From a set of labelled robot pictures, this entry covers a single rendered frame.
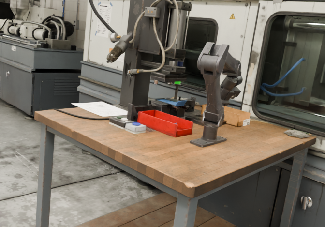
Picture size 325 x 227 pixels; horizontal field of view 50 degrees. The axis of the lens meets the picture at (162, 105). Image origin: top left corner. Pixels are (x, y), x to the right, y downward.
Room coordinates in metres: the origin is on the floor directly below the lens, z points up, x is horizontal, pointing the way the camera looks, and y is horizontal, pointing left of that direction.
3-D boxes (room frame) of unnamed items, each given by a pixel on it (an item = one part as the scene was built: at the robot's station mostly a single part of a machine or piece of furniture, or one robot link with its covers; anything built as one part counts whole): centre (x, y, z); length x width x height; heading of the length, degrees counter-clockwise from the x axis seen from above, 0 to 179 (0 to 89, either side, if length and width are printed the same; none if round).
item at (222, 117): (1.49, -0.23, 1.00); 0.09 x 0.06 x 0.06; 60
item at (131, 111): (1.67, 0.14, 0.95); 0.06 x 0.03 x 0.09; 139
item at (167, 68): (1.89, 0.04, 1.22); 0.26 x 0.18 x 0.30; 49
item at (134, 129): (1.50, 0.11, 0.90); 0.07 x 0.07 x 0.06; 49
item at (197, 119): (1.84, -0.25, 0.91); 0.17 x 0.16 x 0.02; 139
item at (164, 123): (1.60, -0.02, 0.93); 0.25 x 0.12 x 0.06; 49
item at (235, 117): (1.95, -0.37, 0.93); 0.25 x 0.13 x 0.08; 49
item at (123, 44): (1.95, 0.27, 1.25); 0.19 x 0.07 x 0.19; 139
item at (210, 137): (1.48, -0.22, 0.94); 0.20 x 0.07 x 0.08; 139
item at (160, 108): (1.86, -0.03, 0.94); 0.20 x 0.10 x 0.07; 139
